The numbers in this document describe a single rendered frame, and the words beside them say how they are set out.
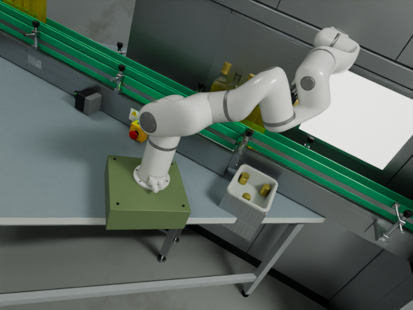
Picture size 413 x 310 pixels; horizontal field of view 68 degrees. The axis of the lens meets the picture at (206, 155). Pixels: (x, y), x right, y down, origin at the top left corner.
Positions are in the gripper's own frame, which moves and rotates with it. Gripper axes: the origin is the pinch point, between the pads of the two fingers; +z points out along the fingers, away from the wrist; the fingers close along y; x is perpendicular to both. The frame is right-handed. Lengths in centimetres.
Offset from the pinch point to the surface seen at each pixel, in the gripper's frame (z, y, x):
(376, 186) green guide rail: 17, -29, 39
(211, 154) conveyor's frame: 33.1, 20.9, -8.1
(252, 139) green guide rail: 23.7, 4.6, -4.1
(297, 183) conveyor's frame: 29.4, -6.3, 19.7
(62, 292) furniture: 95, 79, -1
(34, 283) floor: 117, 85, -18
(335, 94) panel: -5.0, -20.5, 3.8
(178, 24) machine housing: 3, 16, -64
